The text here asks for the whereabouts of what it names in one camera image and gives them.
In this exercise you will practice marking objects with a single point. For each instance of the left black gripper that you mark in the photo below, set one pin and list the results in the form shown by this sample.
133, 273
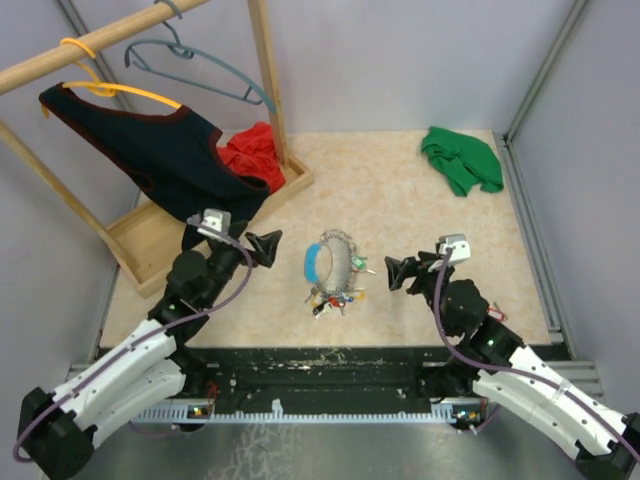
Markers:
264, 246

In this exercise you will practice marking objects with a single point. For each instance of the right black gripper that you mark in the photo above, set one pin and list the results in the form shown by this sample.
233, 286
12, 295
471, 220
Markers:
399, 270

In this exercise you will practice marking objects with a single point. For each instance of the large keyring with blue handle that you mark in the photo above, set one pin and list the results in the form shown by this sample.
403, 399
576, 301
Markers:
327, 262

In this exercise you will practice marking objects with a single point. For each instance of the green tagged key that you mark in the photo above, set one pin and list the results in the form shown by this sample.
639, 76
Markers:
359, 264

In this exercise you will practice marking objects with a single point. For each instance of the bunch of tagged keys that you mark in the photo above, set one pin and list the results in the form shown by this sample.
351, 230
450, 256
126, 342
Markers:
323, 302

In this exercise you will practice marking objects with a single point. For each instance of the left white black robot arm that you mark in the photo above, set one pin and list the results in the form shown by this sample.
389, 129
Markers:
60, 430

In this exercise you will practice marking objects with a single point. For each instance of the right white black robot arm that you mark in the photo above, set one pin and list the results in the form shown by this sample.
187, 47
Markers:
602, 443

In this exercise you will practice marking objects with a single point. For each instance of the red crumpled cloth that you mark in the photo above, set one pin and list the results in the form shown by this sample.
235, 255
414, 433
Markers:
252, 152

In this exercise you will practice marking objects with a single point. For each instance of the wooden clothes rack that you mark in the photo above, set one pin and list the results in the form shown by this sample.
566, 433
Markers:
145, 240

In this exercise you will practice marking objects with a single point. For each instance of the green crumpled cloth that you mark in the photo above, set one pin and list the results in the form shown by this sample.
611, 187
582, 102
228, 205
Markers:
463, 160

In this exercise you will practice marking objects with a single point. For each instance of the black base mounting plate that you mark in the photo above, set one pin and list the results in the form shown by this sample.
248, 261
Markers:
321, 380

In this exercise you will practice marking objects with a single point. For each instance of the dark navy tank top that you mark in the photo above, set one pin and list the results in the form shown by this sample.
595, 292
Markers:
172, 158

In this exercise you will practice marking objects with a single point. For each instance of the yellow plastic hanger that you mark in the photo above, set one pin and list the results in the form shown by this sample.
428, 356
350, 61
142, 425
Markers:
105, 89

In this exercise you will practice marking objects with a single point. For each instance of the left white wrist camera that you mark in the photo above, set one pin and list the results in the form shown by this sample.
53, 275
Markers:
211, 221

